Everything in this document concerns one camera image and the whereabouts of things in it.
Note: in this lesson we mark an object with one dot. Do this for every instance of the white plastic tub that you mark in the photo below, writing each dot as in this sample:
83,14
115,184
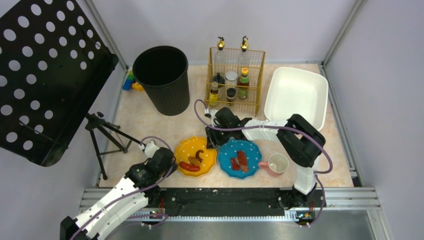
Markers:
297,91

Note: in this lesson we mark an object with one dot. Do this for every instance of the black ribbed trash bin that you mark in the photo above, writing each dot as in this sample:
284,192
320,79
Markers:
163,73

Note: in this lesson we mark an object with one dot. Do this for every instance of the sauce bottle yellow cap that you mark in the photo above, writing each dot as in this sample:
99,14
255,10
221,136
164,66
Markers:
243,83

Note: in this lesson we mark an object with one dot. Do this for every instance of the small yellow label bottle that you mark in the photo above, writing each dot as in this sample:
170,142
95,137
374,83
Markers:
214,94

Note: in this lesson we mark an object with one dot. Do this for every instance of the glass oil bottle brown liquid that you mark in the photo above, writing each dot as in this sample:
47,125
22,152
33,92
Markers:
244,56

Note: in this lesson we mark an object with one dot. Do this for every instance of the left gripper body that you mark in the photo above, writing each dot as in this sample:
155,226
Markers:
168,157

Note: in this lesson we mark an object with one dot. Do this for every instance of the silver lid jar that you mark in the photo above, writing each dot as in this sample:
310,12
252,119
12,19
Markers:
231,79

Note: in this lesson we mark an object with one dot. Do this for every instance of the black tripod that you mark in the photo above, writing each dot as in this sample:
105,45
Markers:
112,133

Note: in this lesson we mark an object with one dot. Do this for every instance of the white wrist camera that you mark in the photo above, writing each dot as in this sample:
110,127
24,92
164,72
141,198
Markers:
210,113
149,148

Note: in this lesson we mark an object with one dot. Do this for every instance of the red meat pieces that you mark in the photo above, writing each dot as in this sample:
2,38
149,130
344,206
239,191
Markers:
240,162

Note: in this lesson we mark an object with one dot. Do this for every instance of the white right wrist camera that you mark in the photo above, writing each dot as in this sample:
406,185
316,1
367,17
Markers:
210,113

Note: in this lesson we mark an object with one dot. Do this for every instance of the glass oil bottle clear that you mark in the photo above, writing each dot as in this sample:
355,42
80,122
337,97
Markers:
220,57

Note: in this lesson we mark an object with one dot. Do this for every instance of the black perforated stand panel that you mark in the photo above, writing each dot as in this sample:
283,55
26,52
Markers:
53,65

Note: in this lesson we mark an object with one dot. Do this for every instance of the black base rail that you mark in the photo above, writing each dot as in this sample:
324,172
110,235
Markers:
232,202

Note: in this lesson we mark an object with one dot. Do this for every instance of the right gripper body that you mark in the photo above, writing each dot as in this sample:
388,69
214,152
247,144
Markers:
213,137

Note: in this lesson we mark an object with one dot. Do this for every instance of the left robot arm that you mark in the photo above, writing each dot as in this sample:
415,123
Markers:
123,200

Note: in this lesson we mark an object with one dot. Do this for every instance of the small black cap bottle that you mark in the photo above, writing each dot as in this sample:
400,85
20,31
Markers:
230,96

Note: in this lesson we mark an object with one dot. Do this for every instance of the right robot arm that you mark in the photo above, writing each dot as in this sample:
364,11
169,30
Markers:
302,142

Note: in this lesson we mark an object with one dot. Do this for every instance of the brown food piece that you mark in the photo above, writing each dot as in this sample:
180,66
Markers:
194,161

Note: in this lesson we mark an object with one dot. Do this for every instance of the gold wire basket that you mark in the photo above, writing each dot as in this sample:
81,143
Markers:
250,105

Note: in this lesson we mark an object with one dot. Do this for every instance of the colourful toy blocks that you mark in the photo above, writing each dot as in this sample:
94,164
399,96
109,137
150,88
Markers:
131,84

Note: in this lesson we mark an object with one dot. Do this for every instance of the blue dotted plate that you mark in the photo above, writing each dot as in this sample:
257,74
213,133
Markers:
229,150

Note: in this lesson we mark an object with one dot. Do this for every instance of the black lid glass shaker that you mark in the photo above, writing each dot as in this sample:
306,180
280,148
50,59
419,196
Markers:
219,79

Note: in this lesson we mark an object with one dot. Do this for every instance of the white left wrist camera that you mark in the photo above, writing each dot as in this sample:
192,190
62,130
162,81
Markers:
149,148

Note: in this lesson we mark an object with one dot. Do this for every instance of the red sausage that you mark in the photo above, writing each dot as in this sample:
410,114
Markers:
189,167

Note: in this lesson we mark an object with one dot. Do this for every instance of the dark curved sausage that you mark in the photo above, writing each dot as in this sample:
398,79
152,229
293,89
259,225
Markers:
197,155

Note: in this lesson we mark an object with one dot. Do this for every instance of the pink mug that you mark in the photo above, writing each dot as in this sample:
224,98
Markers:
276,165

